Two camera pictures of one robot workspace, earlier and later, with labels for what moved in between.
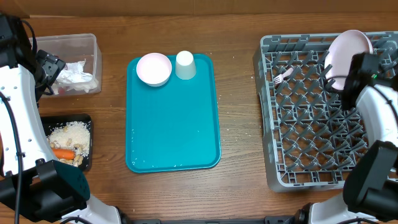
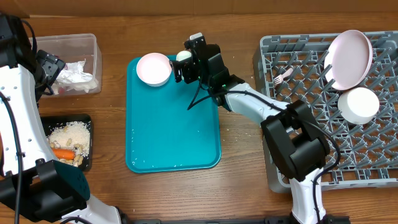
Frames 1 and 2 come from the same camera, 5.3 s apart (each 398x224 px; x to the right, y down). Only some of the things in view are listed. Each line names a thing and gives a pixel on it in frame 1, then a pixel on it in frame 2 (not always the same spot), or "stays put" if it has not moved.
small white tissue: x=74 y=76 -> x=85 y=88
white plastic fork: x=278 y=79 stays put
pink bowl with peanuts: x=153 y=68 stays put
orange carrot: x=64 y=154 stays put
